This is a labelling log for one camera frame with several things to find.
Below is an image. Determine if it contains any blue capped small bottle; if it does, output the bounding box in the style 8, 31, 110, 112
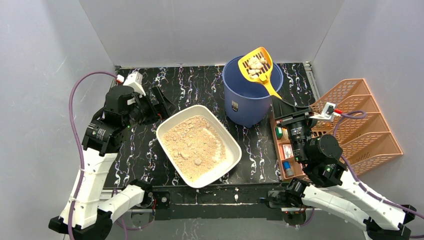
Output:
282, 161, 295, 178

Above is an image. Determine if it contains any blue plastic bucket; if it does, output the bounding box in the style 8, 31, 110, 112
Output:
222, 56, 272, 128

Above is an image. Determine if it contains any white plastic litter box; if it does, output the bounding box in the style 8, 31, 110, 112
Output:
156, 105, 242, 189

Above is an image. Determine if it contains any green yellow small container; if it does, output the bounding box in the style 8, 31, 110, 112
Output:
275, 126, 289, 141

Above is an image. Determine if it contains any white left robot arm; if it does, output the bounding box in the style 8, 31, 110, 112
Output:
48, 85, 176, 240

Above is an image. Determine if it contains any orange plastic file organizer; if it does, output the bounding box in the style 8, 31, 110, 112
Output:
271, 78, 404, 182

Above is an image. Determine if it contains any beige cat litter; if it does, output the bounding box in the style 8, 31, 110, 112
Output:
162, 115, 227, 182

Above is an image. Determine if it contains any yellow slotted litter scoop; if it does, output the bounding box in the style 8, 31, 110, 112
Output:
237, 46, 282, 100

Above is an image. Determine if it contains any red white small box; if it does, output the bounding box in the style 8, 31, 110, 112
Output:
282, 144, 294, 159

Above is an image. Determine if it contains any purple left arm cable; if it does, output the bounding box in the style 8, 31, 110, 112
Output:
67, 70, 130, 240

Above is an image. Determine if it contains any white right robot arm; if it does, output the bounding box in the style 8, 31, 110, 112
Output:
271, 96, 419, 240

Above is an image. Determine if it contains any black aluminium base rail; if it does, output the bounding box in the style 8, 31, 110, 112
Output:
129, 182, 319, 227

